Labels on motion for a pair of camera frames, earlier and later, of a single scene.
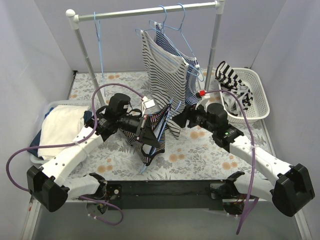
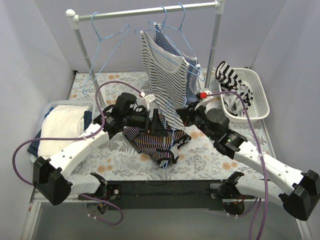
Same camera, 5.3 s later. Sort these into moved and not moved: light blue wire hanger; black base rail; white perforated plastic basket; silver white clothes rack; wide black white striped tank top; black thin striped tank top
Moved: black thin striped tank top; light blue wire hanger
Not moved: black base rail; silver white clothes rack; white perforated plastic basket; wide black white striped tank top
